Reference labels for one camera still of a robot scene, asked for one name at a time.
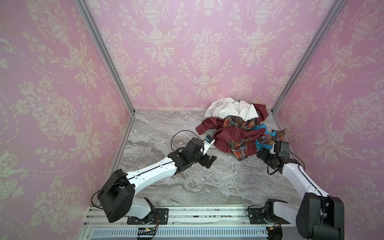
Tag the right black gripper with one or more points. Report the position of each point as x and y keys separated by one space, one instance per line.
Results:
x=263 y=154

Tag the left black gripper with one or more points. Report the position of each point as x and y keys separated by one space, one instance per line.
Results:
x=205 y=161

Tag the teal cloth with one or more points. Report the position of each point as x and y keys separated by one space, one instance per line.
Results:
x=268 y=138

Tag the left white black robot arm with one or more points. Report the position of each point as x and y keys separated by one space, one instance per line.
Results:
x=118 y=195

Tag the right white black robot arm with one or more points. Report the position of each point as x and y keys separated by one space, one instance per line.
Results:
x=319 y=215

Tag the maroon cloth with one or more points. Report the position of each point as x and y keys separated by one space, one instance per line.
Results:
x=217 y=125

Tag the plaid cloth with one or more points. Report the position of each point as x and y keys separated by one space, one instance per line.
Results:
x=240 y=136

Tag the white cloth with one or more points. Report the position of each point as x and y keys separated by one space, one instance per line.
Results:
x=229 y=107

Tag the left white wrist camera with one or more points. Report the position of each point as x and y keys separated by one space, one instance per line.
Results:
x=208 y=141

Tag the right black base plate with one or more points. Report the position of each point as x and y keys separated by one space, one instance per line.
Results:
x=256 y=217

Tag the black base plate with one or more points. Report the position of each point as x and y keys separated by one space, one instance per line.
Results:
x=159 y=216
x=256 y=217

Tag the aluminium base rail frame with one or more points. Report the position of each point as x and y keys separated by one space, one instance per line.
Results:
x=213 y=222

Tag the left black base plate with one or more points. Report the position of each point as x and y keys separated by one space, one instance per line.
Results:
x=159 y=216

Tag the right aluminium corner post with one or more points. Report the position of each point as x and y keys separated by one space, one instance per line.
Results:
x=320 y=33

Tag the aluminium corner post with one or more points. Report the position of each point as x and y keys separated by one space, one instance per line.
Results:
x=101 y=46
x=320 y=33

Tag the left aluminium corner post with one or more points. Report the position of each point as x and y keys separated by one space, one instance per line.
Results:
x=101 y=46

